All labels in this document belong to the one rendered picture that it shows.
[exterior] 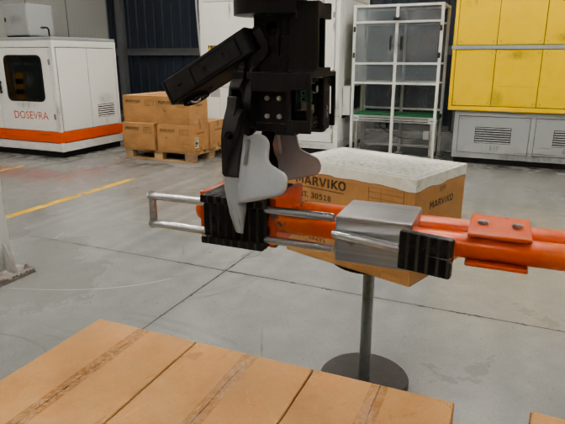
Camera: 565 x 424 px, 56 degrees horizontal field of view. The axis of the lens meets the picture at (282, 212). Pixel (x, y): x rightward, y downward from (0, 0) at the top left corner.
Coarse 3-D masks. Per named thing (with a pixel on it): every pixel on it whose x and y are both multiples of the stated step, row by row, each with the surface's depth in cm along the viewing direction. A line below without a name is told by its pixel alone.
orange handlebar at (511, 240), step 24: (288, 216) 51; (432, 216) 50; (480, 216) 49; (456, 240) 45; (480, 240) 45; (504, 240) 43; (528, 240) 43; (552, 240) 46; (480, 264) 45; (504, 264) 45; (528, 264) 44; (552, 264) 43
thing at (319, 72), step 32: (256, 0) 45; (288, 0) 45; (256, 32) 48; (288, 32) 47; (320, 32) 47; (256, 64) 49; (288, 64) 47; (320, 64) 48; (256, 96) 49; (288, 96) 46; (320, 96) 49; (256, 128) 49; (288, 128) 47; (320, 128) 50
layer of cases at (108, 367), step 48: (96, 336) 175; (144, 336) 175; (0, 384) 149; (48, 384) 149; (96, 384) 149; (144, 384) 149; (192, 384) 149; (240, 384) 149; (288, 384) 149; (336, 384) 149
